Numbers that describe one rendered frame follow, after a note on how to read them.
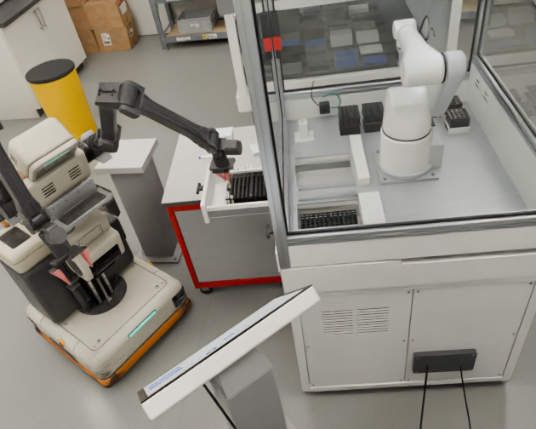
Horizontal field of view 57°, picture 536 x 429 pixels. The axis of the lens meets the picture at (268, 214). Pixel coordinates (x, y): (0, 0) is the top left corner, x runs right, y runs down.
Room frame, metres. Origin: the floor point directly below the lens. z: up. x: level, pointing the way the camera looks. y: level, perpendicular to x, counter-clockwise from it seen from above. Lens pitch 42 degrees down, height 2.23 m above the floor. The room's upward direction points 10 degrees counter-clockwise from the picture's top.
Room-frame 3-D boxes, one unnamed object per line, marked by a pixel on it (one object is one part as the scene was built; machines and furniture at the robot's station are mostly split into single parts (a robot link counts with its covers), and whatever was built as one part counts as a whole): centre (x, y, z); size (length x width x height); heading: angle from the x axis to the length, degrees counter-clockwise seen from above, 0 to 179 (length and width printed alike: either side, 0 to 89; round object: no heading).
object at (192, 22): (5.81, 0.41, 0.22); 0.40 x 0.30 x 0.17; 76
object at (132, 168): (2.39, 0.73, 0.38); 0.30 x 0.30 x 0.76; 76
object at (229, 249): (2.15, 0.17, 0.38); 0.62 x 0.58 x 0.76; 172
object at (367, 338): (1.59, -0.54, 0.40); 1.03 x 0.95 x 0.80; 172
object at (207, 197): (1.75, 0.25, 0.87); 0.29 x 0.02 x 0.11; 172
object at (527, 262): (1.60, -0.54, 0.87); 1.02 x 0.95 x 0.14; 172
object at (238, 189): (1.72, 0.05, 0.87); 0.22 x 0.18 x 0.06; 82
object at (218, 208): (1.72, 0.04, 0.86); 0.40 x 0.26 x 0.06; 82
